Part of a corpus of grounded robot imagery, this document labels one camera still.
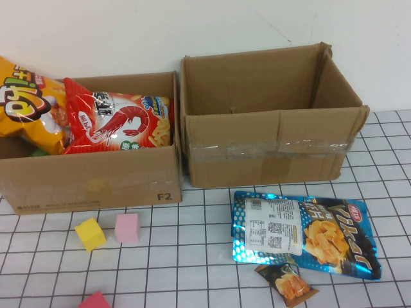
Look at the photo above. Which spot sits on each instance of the blue potato chip bag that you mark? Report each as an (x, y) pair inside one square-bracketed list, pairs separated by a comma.
[(321, 237)]

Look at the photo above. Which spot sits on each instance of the red shrimp snack bag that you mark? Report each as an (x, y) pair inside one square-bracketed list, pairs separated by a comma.
[(106, 128)]

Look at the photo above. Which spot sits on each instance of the small brown snack packet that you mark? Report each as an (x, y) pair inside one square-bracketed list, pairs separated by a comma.
[(289, 285)]

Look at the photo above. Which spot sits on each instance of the green snack bag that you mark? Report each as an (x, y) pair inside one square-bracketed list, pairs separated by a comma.
[(38, 152)]

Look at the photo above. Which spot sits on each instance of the large taped cardboard box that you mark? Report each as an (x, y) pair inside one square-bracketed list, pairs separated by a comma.
[(257, 154)]

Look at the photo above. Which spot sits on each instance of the light pink foam cube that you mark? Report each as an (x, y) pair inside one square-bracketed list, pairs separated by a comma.
[(127, 228)]

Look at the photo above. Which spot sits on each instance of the cardboard box with F2 print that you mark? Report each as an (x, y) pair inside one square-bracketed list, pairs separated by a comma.
[(96, 179)]

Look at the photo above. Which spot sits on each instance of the yellow foam cube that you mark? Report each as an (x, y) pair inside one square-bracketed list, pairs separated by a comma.
[(90, 235)]

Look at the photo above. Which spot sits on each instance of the orange chip bag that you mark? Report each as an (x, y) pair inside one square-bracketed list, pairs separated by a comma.
[(25, 122)]

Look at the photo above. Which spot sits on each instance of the dark pink foam cube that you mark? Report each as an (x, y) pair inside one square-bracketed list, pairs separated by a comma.
[(95, 301)]

